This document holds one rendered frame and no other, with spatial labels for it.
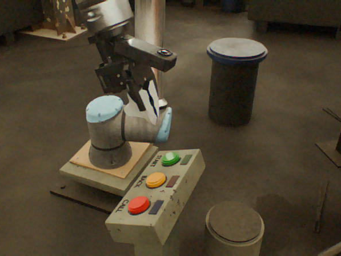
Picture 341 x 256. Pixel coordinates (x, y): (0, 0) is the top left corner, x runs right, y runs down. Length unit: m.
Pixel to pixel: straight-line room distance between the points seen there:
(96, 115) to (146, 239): 0.79
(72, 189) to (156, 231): 1.02
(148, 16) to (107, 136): 0.49
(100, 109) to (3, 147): 0.78
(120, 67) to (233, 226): 0.39
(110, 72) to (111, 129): 0.72
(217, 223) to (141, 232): 0.19
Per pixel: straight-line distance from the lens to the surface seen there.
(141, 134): 1.35
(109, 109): 1.36
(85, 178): 1.49
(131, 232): 0.65
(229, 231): 0.74
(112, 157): 1.47
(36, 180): 1.72
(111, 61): 0.69
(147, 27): 1.29
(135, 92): 0.65
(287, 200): 1.61
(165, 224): 0.64
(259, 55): 1.86
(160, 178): 0.69
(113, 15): 0.64
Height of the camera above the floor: 1.07
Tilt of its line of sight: 33 degrees down
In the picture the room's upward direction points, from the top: straight up
